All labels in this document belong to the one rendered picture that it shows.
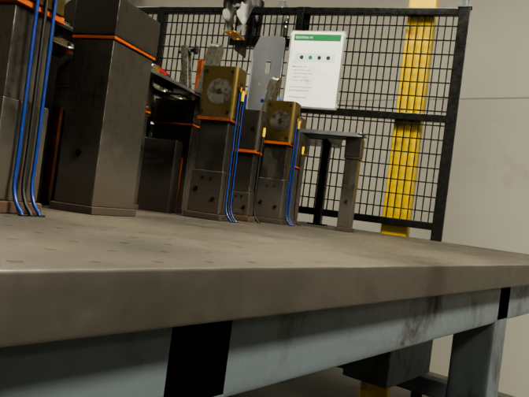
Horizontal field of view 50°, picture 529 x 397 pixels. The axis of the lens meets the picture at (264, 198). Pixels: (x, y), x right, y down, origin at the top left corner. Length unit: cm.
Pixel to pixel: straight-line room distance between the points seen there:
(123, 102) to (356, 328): 51
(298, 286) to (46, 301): 23
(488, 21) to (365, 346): 272
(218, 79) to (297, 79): 102
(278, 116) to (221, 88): 35
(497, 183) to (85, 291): 283
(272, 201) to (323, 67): 84
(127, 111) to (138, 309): 62
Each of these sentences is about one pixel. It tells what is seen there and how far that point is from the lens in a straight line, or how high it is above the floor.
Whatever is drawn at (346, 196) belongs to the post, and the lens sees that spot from 175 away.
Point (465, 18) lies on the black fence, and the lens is 226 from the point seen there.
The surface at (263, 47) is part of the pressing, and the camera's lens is 207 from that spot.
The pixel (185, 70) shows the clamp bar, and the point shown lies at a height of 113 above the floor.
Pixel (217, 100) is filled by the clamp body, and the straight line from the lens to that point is 129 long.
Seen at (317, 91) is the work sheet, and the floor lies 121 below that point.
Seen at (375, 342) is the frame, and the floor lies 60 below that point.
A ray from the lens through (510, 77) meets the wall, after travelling 316.
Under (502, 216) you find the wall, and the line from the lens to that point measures 305.
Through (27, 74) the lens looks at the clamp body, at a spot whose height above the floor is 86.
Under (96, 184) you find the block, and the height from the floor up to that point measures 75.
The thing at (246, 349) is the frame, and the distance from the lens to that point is 51.
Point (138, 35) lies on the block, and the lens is 96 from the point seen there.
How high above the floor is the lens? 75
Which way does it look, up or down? 1 degrees up
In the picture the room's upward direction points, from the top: 7 degrees clockwise
